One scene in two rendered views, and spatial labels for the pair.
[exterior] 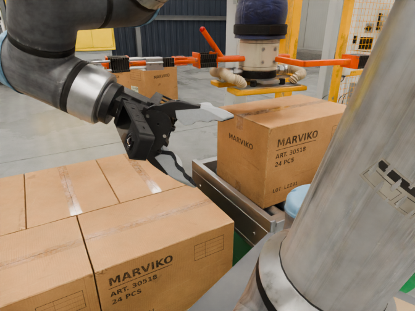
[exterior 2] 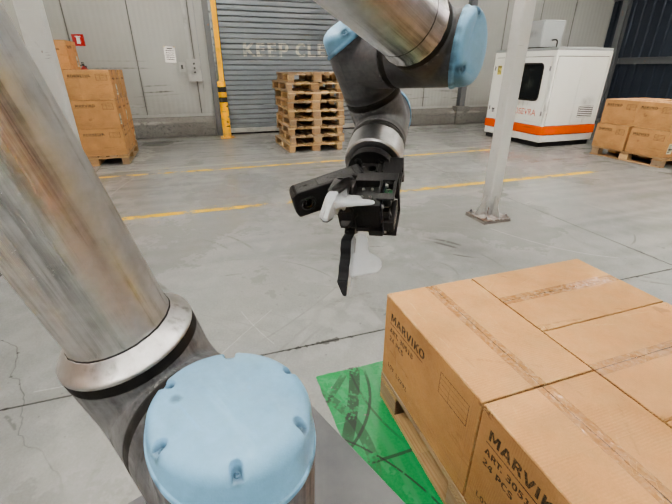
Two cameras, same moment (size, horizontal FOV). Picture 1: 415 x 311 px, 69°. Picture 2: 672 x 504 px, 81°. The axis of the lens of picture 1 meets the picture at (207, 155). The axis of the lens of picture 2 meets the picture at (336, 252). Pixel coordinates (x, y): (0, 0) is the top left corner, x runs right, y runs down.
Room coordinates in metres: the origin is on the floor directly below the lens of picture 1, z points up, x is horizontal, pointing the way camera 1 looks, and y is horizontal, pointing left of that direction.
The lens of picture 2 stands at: (0.56, -0.44, 1.36)
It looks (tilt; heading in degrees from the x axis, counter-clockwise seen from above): 25 degrees down; 101
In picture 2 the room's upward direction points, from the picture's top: straight up
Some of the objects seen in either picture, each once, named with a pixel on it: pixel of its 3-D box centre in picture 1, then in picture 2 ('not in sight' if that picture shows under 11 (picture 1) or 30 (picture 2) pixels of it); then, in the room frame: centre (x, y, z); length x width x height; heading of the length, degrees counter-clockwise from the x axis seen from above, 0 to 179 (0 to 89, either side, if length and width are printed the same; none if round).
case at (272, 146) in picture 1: (283, 144); not in sight; (1.50, -0.41, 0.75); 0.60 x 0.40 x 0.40; 121
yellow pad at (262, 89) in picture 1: (267, 85); not in sight; (1.29, -0.26, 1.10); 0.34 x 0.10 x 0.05; 111
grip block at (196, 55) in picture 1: (204, 59); not in sight; (1.30, 0.01, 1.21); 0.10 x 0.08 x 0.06; 21
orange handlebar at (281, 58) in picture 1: (228, 62); not in sight; (1.20, -0.08, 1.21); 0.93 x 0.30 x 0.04; 111
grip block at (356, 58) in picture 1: (357, 60); not in sight; (1.25, -0.60, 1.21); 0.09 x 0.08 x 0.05; 21
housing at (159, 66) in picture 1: (153, 63); not in sight; (1.22, 0.21, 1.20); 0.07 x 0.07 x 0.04; 21
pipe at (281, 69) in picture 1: (257, 72); not in sight; (1.38, -0.22, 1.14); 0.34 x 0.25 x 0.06; 111
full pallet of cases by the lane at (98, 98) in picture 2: not in sight; (87, 102); (-4.54, 5.24, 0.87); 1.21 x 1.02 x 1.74; 120
